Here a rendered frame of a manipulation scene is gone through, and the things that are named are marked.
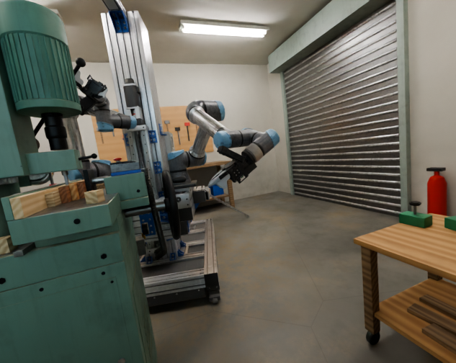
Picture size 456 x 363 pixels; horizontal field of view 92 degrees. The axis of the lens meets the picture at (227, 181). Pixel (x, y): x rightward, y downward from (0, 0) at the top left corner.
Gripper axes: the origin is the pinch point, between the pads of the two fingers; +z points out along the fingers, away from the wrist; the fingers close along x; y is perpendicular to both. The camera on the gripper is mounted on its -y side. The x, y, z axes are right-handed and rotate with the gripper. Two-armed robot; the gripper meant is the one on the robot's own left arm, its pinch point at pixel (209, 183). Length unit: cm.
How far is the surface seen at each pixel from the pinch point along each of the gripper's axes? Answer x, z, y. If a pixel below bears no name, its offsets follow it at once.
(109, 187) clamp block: 2.4, 28.7, -21.3
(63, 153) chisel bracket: 5, 33, -39
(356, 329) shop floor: -6, -13, 110
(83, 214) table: -20.6, 33.7, -19.7
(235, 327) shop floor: 26, 35, 82
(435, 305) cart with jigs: -28, -43, 104
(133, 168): 3.6, 18.4, -21.8
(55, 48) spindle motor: 3, 12, -65
